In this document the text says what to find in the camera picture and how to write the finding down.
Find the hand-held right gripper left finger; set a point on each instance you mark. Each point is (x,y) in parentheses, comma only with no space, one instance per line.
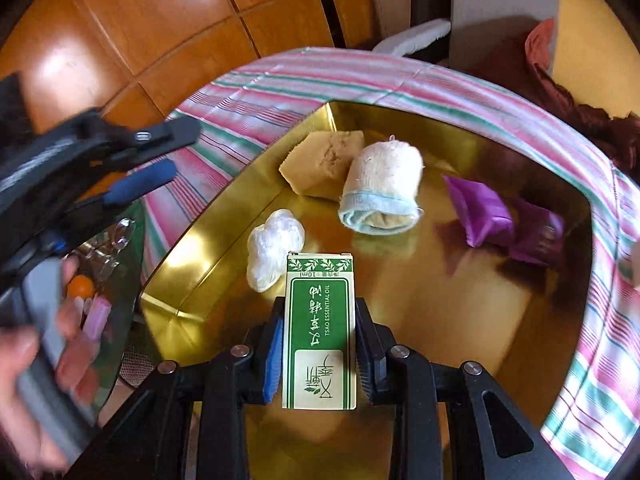
(272,360)

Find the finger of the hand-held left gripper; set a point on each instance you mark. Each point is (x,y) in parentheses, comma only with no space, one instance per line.
(165,137)
(145,180)

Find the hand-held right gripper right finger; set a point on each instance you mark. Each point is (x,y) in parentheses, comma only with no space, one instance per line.
(367,365)

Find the green white carton box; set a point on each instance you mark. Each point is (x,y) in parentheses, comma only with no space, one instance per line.
(320,320)

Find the gold metal tin box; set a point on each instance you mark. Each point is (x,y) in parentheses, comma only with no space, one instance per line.
(425,310)

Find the clear plastic wad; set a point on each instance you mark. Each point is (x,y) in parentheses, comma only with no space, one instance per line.
(272,245)

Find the tan rough sponge block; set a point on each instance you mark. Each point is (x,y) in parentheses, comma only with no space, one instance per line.
(320,165)

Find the white sock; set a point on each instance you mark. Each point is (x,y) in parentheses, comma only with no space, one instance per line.
(385,180)

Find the purple foil packet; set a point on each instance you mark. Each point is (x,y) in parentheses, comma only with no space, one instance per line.
(477,210)

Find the person's left hand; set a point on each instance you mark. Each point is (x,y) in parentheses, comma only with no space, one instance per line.
(80,360)

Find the glass side table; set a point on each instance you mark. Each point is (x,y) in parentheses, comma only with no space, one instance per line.
(127,285)

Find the orange fruit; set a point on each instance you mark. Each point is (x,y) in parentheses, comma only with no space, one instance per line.
(80,287)

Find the wooden panel cabinet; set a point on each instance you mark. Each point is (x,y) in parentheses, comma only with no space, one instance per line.
(150,10)

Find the pink tissue packet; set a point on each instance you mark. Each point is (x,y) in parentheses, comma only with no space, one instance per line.
(97,316)

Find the striped pink green tablecloth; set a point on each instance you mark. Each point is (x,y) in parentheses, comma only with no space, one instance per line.
(350,80)

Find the dark red jacket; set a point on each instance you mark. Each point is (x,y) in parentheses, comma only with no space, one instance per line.
(615,135)

